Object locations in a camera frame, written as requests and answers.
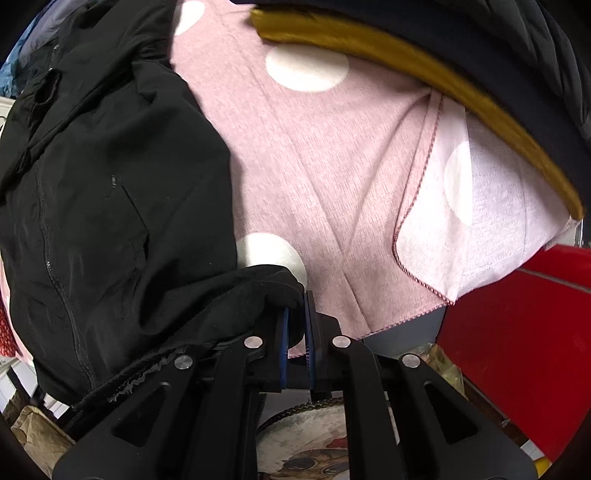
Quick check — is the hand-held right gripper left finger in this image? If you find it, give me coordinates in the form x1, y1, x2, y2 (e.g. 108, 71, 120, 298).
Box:
53, 307, 291, 480

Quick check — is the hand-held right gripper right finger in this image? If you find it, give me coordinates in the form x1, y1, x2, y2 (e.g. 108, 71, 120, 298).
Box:
304, 291, 539, 480

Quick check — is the black jacket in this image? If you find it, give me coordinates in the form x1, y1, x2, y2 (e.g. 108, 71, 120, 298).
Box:
0, 0, 306, 416

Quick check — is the round printed cushion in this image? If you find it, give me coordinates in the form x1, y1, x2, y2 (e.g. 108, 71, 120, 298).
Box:
256, 399, 399, 480

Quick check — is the crumpled plastic bag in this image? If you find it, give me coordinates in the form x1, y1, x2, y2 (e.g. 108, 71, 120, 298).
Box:
416, 344, 468, 395

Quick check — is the pink polka-dot blanket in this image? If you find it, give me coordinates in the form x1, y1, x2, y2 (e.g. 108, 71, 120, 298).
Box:
0, 0, 580, 361

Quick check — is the red box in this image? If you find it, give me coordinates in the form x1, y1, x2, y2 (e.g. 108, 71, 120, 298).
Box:
436, 244, 591, 468

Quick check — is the brown paper bag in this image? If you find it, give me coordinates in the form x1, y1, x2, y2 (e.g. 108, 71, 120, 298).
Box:
9, 405, 75, 468

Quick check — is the red floral cloth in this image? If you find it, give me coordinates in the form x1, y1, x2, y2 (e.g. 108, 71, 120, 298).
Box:
0, 300, 17, 358

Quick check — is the mustard yellow cloth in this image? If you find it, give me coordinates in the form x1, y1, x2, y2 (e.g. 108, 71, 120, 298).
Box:
249, 8, 585, 220

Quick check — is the dark puffer garment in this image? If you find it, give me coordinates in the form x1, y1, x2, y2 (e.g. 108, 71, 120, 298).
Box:
252, 0, 591, 204

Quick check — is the blue cloth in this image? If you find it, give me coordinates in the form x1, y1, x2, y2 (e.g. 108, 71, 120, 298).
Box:
0, 14, 52, 99

